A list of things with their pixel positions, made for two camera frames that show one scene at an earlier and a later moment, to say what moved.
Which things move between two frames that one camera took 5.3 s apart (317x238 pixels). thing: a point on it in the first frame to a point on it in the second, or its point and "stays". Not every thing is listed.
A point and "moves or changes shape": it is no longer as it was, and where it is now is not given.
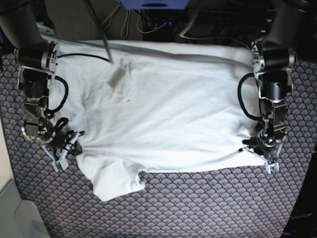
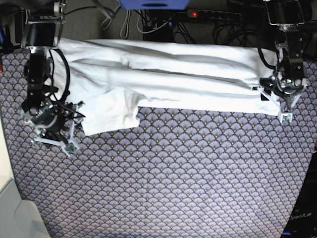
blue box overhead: [155, 4] stays
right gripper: [269, 149] to [287, 89]
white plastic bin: [19, 218] stays
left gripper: [58, 151] to [61, 131]
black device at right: [302, 222] stays
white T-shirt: [138, 107] moves or changes shape
